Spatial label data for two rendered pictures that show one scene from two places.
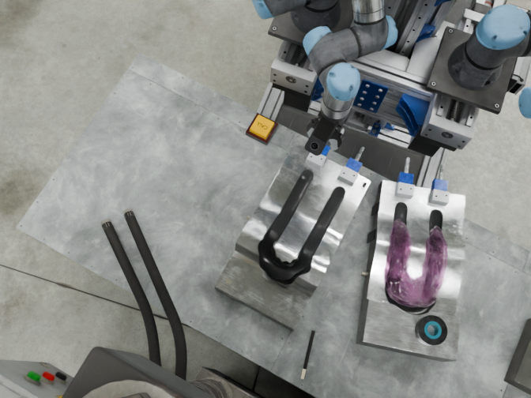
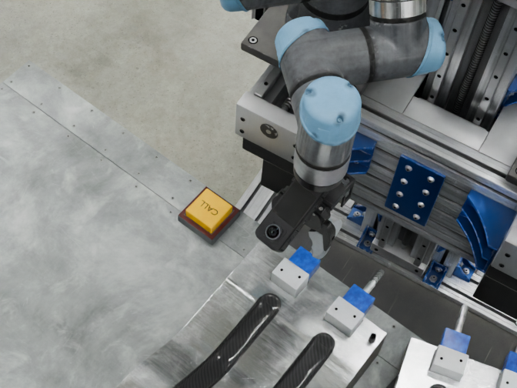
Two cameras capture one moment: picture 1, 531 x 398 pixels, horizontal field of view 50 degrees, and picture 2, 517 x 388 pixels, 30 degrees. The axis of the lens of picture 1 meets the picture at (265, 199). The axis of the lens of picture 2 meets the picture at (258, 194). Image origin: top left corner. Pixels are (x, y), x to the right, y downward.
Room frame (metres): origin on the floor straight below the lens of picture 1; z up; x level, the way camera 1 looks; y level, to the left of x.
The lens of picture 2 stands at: (-0.06, -0.20, 2.31)
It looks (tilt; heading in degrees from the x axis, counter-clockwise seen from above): 59 degrees down; 11
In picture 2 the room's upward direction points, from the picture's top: 6 degrees clockwise
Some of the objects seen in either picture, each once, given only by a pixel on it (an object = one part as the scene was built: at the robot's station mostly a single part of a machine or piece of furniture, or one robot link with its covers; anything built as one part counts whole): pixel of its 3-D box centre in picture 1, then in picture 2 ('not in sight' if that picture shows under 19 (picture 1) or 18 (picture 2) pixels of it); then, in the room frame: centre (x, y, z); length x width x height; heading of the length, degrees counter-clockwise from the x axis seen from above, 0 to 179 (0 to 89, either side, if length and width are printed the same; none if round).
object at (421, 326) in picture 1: (431, 330); not in sight; (0.17, -0.49, 0.93); 0.08 x 0.08 x 0.04
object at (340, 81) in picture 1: (340, 86); (327, 121); (0.67, -0.15, 1.31); 0.09 x 0.08 x 0.11; 29
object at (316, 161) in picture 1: (321, 148); (306, 260); (0.69, -0.16, 0.89); 0.13 x 0.05 x 0.05; 158
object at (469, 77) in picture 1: (480, 58); not in sight; (0.93, -0.57, 1.09); 0.15 x 0.15 x 0.10
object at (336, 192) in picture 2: (333, 114); (318, 184); (0.67, -0.15, 1.15); 0.09 x 0.08 x 0.12; 158
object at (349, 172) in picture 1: (354, 164); (360, 299); (0.64, -0.26, 0.89); 0.13 x 0.05 x 0.05; 158
